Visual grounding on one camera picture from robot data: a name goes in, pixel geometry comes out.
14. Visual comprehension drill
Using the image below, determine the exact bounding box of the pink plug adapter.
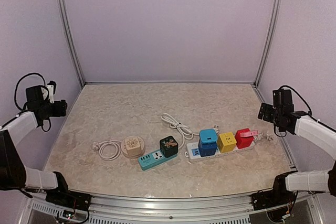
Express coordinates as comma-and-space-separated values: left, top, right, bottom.
237, 128, 259, 138

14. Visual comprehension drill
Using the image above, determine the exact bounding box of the red cube socket adapter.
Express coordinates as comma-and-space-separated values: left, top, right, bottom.
235, 132, 254, 149

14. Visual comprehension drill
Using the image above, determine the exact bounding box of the yellow cube socket adapter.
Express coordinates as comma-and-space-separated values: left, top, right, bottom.
217, 132, 236, 153

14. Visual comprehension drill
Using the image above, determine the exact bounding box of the light blue adapter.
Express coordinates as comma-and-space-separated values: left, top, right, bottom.
199, 129, 217, 144

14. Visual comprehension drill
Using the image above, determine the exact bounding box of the beige extension cord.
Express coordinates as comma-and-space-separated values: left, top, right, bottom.
91, 137, 146, 161

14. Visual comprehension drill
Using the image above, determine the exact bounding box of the beige cube socket adapter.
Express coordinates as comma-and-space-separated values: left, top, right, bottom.
124, 136, 141, 156

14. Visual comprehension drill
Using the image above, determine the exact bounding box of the white multicolour power strip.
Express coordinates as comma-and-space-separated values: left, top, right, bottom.
185, 131, 275, 163

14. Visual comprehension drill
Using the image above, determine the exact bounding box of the dark green cube adapter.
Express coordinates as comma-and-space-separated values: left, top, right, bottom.
159, 136, 179, 158

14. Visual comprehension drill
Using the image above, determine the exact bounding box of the teal power strip with cord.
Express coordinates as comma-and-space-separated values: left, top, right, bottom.
138, 113, 198, 171

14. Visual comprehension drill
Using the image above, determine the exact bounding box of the dark blue cube socket adapter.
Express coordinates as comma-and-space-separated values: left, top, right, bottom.
198, 142, 217, 157

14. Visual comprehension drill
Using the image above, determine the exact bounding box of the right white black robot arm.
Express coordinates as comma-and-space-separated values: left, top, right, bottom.
258, 85, 335, 205

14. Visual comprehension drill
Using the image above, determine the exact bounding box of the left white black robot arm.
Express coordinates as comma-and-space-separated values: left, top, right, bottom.
1, 72, 74, 206

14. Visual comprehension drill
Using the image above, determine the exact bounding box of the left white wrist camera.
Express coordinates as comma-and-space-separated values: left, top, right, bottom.
43, 80, 57, 104

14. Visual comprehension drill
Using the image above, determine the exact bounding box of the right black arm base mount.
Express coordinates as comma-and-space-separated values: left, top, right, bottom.
251, 172, 296, 210

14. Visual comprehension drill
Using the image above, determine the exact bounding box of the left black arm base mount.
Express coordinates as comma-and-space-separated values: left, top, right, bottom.
46, 172, 92, 211

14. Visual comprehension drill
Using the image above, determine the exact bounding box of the aluminium front frame rail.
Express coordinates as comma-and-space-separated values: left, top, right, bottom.
18, 192, 326, 223

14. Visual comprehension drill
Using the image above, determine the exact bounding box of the left aluminium corner post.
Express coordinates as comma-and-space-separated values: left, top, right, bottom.
57, 0, 86, 88

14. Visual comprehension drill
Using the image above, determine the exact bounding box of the aluminium corner post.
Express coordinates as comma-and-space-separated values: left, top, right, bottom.
57, 0, 86, 88
254, 0, 281, 89

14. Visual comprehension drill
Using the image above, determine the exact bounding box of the right aluminium corner post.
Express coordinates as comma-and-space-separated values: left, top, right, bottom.
254, 0, 281, 89

